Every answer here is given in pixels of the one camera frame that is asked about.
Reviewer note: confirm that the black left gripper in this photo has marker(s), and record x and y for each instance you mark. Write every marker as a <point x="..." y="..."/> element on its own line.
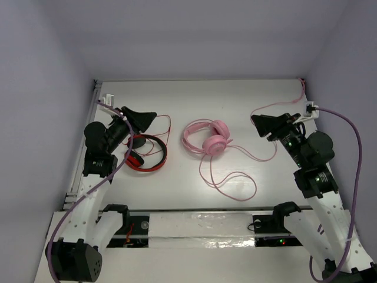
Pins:
<point x="129" y="118"/>

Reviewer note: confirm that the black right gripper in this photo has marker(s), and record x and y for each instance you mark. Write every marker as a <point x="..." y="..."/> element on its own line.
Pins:
<point x="276" y="125"/>

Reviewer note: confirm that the pink headphones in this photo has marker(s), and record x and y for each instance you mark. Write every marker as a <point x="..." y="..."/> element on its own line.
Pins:
<point x="213" y="145"/>

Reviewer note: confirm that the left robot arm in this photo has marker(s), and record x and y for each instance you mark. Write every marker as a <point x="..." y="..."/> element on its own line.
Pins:
<point x="74" y="251"/>

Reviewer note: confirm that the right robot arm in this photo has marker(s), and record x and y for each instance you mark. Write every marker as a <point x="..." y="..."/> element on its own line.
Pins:
<point x="334" y="246"/>

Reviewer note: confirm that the red black headphones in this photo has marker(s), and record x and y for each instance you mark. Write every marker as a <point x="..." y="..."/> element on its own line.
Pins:
<point x="148" y="161"/>

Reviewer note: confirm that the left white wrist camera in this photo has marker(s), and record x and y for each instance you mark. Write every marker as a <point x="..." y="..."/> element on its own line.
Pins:
<point x="107" y="105"/>

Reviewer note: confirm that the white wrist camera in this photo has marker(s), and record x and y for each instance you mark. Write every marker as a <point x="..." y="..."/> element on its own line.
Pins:
<point x="107" y="105"/>
<point x="311" y="112"/>

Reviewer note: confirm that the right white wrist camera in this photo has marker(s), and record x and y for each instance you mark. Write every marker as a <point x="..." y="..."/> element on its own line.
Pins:
<point x="311" y="112"/>

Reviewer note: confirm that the left aluminium side rail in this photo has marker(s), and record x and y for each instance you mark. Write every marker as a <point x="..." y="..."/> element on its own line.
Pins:
<point x="79" y="163"/>

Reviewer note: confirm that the aluminium rail with foil tape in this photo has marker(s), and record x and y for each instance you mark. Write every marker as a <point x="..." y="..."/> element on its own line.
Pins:
<point x="201" y="229"/>

